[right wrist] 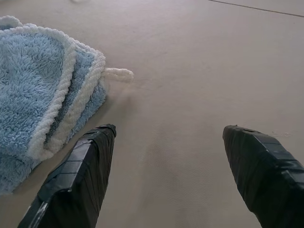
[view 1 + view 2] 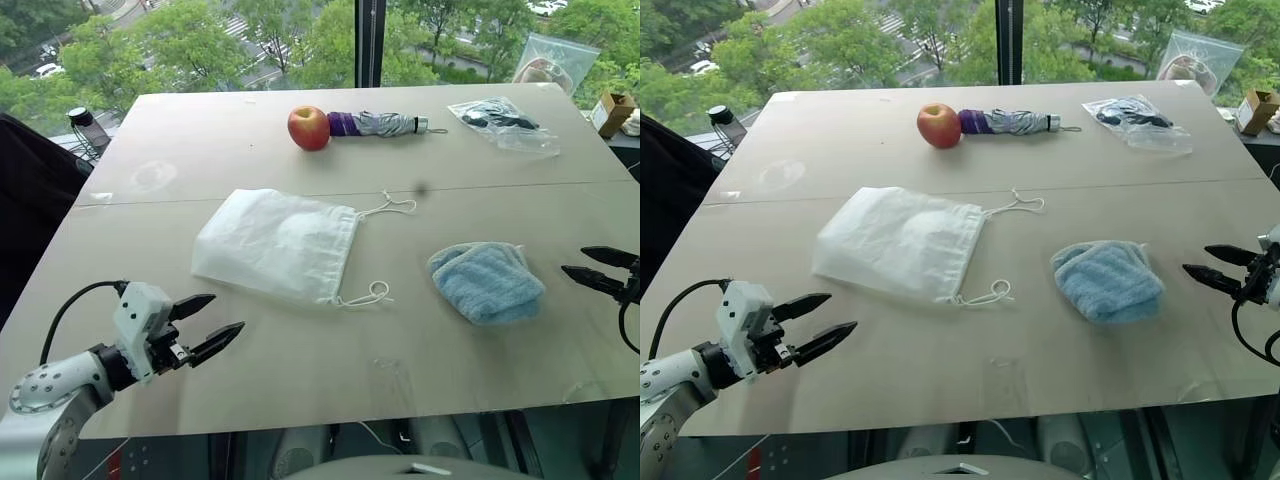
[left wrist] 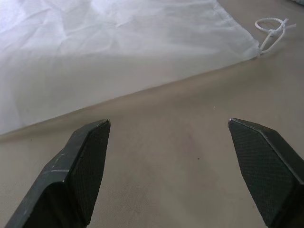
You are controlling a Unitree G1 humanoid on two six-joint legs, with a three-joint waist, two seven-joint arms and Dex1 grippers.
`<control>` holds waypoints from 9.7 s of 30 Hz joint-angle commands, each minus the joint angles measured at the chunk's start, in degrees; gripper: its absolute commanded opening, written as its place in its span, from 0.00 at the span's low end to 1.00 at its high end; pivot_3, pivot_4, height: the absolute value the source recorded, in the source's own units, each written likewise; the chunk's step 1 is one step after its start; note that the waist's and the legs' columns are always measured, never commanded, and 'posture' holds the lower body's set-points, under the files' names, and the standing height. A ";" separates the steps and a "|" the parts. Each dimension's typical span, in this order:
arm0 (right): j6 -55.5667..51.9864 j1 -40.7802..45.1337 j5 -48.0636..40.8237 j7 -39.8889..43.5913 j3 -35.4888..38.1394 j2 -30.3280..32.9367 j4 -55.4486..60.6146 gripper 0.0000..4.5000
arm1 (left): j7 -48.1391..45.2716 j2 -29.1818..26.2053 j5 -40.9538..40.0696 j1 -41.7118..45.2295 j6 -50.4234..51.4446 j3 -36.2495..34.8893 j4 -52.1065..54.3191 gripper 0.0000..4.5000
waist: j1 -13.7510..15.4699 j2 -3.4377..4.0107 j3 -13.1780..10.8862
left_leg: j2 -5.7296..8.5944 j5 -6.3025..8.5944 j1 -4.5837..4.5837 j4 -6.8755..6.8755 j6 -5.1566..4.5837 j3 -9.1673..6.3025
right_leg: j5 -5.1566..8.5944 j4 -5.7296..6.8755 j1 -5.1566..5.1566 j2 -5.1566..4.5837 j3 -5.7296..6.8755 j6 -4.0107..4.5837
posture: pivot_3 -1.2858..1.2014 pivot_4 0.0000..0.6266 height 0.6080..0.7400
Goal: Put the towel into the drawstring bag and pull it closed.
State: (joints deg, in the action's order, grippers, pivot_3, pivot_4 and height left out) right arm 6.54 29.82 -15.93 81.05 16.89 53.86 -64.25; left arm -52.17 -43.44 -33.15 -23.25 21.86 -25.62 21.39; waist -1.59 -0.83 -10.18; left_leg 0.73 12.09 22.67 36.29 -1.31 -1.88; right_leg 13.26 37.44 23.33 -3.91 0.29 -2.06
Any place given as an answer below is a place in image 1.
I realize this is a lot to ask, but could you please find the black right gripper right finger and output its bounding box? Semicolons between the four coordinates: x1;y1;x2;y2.
222;124;304;228

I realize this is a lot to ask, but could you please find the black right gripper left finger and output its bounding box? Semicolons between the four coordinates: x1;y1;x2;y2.
17;123;117;228

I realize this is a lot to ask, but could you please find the light blue fluffy towel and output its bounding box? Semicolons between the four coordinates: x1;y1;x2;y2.
0;15;134;196

